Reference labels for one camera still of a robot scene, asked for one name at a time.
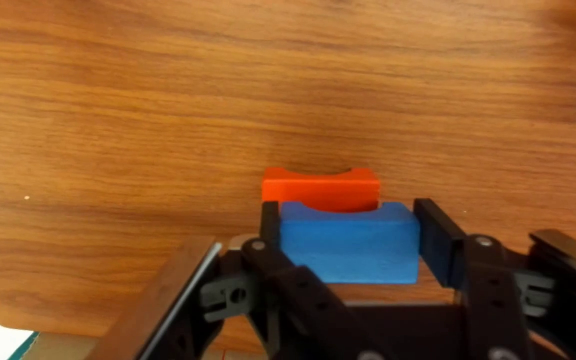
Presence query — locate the blue arch block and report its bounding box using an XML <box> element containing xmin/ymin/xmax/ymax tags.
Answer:
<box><xmin>279</xmin><ymin>200</ymin><xmax>423</xmax><ymax>286</ymax></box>

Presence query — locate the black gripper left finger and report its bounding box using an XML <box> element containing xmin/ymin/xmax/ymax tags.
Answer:
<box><xmin>199</xmin><ymin>200</ymin><xmax>384</xmax><ymax>360</ymax></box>

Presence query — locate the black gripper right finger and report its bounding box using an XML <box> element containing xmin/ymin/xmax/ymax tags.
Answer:
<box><xmin>413</xmin><ymin>197</ymin><xmax>532</xmax><ymax>360</ymax></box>

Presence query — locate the orange arch block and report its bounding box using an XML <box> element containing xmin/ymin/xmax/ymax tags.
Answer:
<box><xmin>260</xmin><ymin>167</ymin><xmax>383</xmax><ymax>215</ymax></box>

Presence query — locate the teal plastic object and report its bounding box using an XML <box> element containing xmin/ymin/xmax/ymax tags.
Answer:
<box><xmin>6</xmin><ymin>330</ymin><xmax>41</xmax><ymax>360</ymax></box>

